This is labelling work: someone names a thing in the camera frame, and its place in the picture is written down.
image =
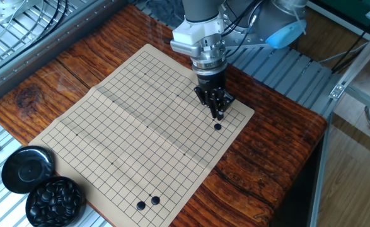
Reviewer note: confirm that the silver perforated mounting plate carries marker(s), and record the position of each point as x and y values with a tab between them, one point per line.
5	8

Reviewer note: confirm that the black round bowl lid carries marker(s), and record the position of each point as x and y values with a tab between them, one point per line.
27	170

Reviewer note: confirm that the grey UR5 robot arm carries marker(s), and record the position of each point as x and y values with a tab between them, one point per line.
200	9

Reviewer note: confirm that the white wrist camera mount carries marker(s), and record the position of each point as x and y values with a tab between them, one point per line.
197	34

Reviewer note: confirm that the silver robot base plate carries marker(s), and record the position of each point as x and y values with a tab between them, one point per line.
247	39

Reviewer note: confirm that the aluminium frame beam with bracket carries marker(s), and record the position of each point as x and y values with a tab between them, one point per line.
337	91

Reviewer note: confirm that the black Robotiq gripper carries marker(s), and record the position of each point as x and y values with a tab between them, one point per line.
211	80

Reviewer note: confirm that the black bowl of Go stones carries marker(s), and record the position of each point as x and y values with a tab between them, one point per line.
54	203

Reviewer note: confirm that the black Go stone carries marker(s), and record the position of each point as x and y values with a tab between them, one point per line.
141	205
217	126
155	200

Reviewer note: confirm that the blue-grey towel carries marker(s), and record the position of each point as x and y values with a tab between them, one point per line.
164	9

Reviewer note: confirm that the beige Go board mat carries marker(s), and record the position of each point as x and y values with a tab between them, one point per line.
147	138

